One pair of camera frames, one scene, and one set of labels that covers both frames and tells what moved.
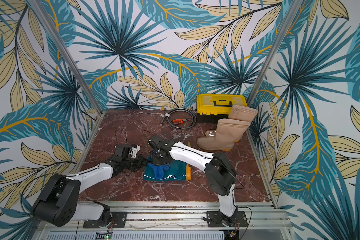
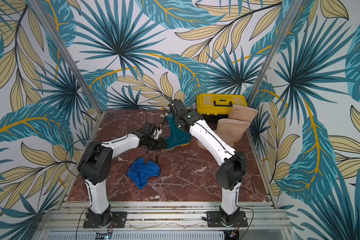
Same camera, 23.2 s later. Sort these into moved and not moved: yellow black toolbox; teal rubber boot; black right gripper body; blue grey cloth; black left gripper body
Moved: black left gripper body; teal rubber boot; black right gripper body; blue grey cloth
Not moved: yellow black toolbox
